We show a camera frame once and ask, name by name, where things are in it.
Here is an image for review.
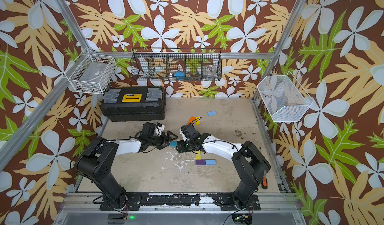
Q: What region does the small yellow block top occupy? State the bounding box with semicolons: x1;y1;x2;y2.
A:
195;117;202;125

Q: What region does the orange handled tool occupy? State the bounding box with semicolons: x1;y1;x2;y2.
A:
262;177;268;190

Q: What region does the blue object in basket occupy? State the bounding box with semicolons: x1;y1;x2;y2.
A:
174;72;185;81

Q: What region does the black toolbox yellow handle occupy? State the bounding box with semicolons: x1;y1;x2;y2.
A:
101;87;166;122

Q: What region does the purple block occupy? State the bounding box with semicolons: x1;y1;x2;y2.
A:
195;160;206;166

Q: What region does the white wire basket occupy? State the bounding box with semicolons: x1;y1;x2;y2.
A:
257;73;314;123
65;49;117;95

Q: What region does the long yellow block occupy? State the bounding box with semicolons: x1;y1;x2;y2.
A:
195;151;202;160

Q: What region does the white wire basket right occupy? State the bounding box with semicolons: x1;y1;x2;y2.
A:
257;73;314;123

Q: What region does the black wire basket rear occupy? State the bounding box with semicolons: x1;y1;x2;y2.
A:
130;48;223;81

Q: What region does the orange block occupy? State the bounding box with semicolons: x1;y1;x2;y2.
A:
188;117;196;124

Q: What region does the light blue block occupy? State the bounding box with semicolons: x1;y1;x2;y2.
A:
208;111;217;117
205;160;217;166

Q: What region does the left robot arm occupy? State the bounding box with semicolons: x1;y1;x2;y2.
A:
74;123;178;211

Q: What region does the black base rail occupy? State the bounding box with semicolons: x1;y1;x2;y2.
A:
100;191;262;211

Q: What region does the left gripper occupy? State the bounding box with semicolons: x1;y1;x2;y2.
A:
148;130;179;149

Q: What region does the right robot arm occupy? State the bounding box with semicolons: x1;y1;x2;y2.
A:
176;124;271;209

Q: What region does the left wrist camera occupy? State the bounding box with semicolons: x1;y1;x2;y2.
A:
154;123;165;136

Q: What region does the white wire basket left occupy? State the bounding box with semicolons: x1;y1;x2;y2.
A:
65;49;117;95

